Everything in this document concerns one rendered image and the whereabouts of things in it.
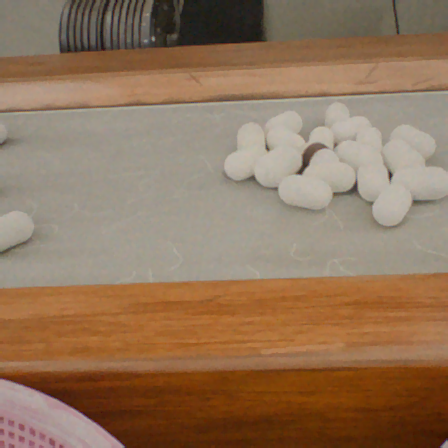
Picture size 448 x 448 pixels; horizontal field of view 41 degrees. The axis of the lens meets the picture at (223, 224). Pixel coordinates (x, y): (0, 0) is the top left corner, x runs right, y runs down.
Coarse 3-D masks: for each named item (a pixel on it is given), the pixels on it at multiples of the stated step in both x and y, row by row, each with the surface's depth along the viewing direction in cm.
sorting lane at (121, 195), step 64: (64, 128) 50; (128, 128) 50; (192, 128) 49; (384, 128) 46; (0, 192) 41; (64, 192) 40; (128, 192) 39; (192, 192) 39; (256, 192) 38; (0, 256) 34; (64, 256) 33; (128, 256) 33; (192, 256) 32; (256, 256) 32; (320, 256) 32; (384, 256) 31
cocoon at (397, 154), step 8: (392, 144) 39; (400, 144) 38; (408, 144) 38; (384, 152) 39; (392, 152) 38; (400, 152) 38; (408, 152) 37; (416, 152) 37; (384, 160) 39; (392, 160) 38; (400, 160) 37; (408, 160) 37; (416, 160) 37; (424, 160) 37; (392, 168) 38; (400, 168) 37
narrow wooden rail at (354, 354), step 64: (0, 320) 25; (64, 320) 24; (128, 320) 24; (192, 320) 24; (256, 320) 24; (320, 320) 23; (384, 320) 23; (64, 384) 22; (128, 384) 22; (192, 384) 22; (256, 384) 22; (320, 384) 22; (384, 384) 22
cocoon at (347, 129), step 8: (344, 120) 43; (352, 120) 43; (360, 120) 43; (336, 128) 43; (344, 128) 43; (352, 128) 43; (360, 128) 43; (336, 136) 43; (344, 136) 43; (352, 136) 43
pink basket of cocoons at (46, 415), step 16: (0, 384) 21; (16, 384) 21; (0, 400) 21; (16, 400) 20; (32, 400) 20; (48, 400) 20; (0, 416) 21; (16, 416) 20; (32, 416) 20; (48, 416) 20; (64, 416) 19; (80, 416) 19; (0, 432) 21; (16, 432) 21; (32, 432) 20; (48, 432) 20; (64, 432) 19; (80, 432) 19; (96, 432) 19
